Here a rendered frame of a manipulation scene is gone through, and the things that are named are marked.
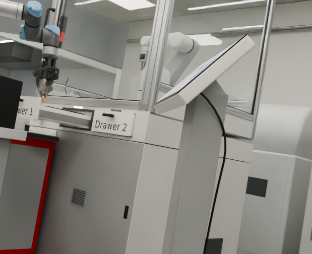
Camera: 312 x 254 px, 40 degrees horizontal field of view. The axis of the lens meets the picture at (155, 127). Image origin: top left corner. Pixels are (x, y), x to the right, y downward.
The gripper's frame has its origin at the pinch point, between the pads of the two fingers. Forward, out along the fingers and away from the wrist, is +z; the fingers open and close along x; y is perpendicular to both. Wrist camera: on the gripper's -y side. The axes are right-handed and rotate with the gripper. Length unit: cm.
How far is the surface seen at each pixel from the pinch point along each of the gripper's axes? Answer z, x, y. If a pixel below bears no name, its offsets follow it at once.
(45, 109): 7.5, -4.8, 12.3
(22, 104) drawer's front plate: 6.3, -10.9, 1.0
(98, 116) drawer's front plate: 7.5, 21.7, 19.7
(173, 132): 12, 43, 53
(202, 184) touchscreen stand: 31, 11, 100
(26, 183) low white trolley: 46.6, 4.3, -13.1
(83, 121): 10.7, 18.5, 11.7
